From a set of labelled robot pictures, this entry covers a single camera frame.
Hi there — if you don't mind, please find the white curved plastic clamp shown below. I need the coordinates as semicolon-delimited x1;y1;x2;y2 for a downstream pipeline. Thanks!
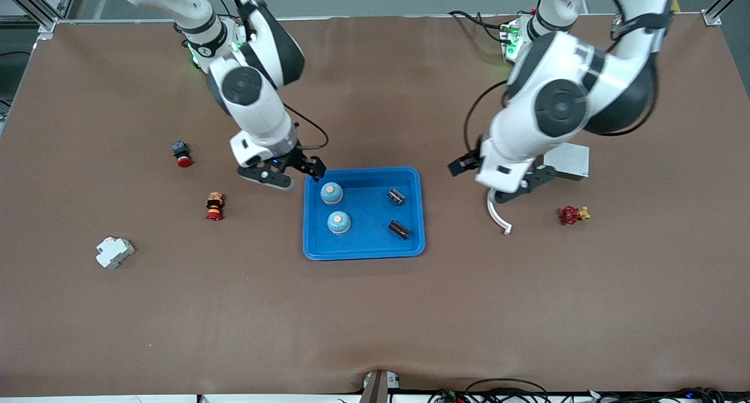
487;187;513;235

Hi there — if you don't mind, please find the grey metal box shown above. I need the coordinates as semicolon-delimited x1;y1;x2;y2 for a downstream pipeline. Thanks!
542;142;591;182

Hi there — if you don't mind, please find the red handwheel brass valve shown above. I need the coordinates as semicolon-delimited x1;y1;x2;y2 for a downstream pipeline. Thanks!
560;205;591;226

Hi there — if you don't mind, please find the blue plastic tray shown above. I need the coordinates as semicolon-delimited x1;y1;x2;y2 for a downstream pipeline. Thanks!
302;166;426;261

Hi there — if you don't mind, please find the brown table mat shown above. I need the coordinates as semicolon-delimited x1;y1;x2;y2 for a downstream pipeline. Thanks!
0;13;750;395

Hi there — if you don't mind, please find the white circuit breaker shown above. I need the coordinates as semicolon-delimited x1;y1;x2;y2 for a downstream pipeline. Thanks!
96;236;136;269

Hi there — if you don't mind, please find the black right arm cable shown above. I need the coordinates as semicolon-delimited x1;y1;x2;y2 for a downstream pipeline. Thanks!
284;103;329;152

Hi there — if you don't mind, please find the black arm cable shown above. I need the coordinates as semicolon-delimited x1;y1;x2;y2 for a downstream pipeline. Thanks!
284;103;329;152
464;80;509;153

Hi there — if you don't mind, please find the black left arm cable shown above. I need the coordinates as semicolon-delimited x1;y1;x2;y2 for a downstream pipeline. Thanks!
464;80;509;153

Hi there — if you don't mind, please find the black looped cable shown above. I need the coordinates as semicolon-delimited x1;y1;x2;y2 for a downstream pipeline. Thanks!
466;378;550;403

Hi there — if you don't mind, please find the grey mounting bracket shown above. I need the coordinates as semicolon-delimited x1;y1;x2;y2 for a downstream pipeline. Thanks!
359;370;401;403

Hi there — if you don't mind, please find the dark cable bundle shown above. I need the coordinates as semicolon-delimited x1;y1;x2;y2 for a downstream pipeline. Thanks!
586;387;730;403

